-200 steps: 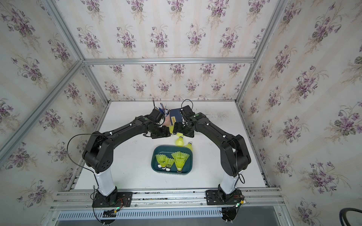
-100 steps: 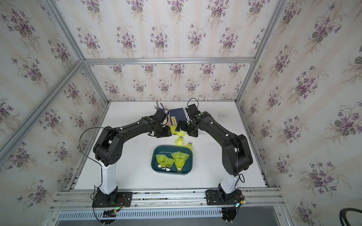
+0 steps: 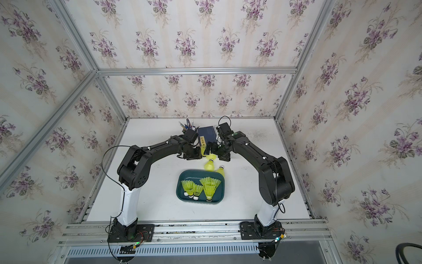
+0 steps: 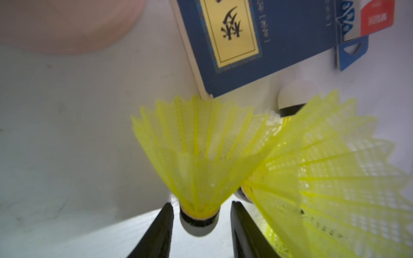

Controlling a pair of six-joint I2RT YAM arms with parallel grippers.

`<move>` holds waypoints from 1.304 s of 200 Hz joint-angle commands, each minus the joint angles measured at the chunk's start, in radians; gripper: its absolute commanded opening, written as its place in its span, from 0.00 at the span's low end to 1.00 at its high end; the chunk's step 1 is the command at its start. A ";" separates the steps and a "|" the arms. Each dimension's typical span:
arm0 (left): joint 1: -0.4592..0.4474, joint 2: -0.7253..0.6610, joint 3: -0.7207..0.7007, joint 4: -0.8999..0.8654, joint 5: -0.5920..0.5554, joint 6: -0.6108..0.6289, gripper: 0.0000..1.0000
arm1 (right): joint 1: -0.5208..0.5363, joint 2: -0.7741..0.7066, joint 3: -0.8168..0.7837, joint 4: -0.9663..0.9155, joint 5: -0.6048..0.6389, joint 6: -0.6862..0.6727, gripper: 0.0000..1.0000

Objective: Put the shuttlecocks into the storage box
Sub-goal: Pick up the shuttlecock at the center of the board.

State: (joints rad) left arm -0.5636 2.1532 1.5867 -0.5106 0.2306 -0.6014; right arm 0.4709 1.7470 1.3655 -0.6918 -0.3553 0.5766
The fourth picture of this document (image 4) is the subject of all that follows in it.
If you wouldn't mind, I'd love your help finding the pink pen cup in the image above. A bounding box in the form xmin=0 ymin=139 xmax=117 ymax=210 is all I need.
xmin=1 ymin=1 xmax=146 ymax=55

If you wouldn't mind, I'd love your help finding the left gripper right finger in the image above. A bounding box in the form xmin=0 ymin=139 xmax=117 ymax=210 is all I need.
xmin=231 ymin=201 xmax=280 ymax=258

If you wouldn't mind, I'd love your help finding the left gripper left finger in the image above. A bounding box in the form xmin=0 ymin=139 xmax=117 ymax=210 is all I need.
xmin=127 ymin=203 xmax=174 ymax=258

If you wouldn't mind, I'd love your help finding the yellow shuttlecock centre pile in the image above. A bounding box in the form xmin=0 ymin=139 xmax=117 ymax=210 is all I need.
xmin=242 ymin=91 xmax=413 ymax=258

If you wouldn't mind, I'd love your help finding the dark blue book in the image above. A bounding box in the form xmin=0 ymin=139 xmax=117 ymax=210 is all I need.
xmin=171 ymin=0 xmax=337 ymax=100

